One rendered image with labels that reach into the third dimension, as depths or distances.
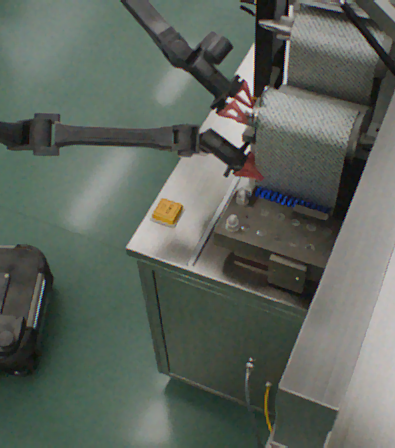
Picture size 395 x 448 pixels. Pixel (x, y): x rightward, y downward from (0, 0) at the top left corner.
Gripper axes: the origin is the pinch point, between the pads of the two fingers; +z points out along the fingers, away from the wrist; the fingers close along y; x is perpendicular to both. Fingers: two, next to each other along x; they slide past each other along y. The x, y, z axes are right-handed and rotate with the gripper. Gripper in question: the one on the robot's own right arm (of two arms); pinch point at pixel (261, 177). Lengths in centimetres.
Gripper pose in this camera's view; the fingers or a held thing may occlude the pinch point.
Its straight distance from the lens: 184.5
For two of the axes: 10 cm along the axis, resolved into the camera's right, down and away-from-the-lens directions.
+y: -4.1, 7.3, -5.4
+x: 4.2, -3.8, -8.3
